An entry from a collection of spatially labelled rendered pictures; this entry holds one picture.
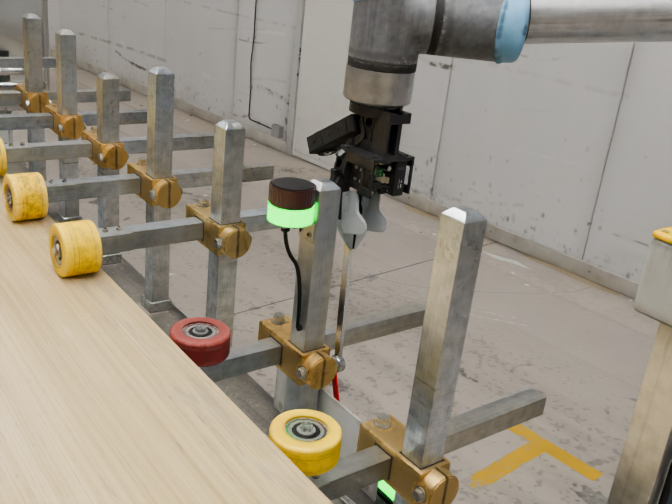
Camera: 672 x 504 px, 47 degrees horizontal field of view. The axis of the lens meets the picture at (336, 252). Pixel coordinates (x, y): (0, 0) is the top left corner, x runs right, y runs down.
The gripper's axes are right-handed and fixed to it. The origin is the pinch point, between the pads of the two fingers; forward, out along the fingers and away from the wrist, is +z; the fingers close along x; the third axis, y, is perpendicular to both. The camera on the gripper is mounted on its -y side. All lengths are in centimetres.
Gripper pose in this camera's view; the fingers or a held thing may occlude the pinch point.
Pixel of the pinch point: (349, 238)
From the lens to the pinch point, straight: 110.9
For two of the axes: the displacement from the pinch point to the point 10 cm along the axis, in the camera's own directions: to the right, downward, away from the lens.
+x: 8.0, -1.4, 5.8
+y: 5.9, 3.6, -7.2
